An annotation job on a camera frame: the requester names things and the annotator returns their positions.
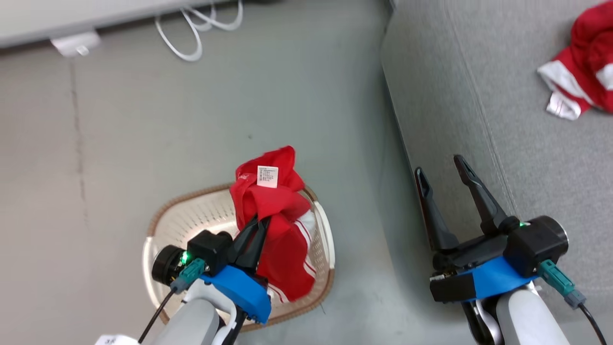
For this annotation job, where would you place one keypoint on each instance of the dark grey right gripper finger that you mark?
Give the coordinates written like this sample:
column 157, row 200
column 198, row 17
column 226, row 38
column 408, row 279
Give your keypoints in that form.
column 483, row 201
column 433, row 215

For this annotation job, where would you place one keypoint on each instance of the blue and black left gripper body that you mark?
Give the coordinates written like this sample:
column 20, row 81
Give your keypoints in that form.
column 239, row 290

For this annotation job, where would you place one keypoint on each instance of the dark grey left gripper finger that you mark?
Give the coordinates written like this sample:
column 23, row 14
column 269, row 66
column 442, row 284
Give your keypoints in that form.
column 258, row 249
column 245, row 249

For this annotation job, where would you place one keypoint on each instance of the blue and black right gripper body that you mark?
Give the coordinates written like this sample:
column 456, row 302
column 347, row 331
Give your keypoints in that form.
column 479, row 278

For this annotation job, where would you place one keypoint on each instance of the red garment with thin stripes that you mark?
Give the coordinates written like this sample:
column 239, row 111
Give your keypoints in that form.
column 282, row 249

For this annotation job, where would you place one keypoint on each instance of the red garment with white cuffs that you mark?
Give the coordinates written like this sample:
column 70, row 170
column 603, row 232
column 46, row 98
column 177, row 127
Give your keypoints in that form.
column 586, row 52

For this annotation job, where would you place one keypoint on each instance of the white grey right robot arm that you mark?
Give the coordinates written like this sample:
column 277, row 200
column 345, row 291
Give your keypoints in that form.
column 522, row 321

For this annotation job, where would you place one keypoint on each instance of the grey fabric sofa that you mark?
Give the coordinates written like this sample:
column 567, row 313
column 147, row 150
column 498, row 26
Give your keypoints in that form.
column 527, row 158

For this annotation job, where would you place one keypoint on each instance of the woven rim laundry basket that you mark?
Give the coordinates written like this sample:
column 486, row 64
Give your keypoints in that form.
column 201, row 215

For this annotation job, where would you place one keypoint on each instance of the white paper label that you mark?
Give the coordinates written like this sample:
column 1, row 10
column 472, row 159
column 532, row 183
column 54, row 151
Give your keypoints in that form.
column 115, row 340

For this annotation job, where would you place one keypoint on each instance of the white power adapter box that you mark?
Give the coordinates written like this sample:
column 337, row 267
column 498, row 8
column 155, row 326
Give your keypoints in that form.
column 74, row 44

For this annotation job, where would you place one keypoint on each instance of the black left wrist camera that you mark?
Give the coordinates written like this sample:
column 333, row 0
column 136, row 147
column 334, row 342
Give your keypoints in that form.
column 210, row 249

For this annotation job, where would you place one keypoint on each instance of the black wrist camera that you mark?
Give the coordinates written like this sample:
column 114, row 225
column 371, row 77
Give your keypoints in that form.
column 531, row 247
column 210, row 249

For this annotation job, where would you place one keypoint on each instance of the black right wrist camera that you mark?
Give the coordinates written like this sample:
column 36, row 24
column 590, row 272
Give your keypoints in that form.
column 531, row 247

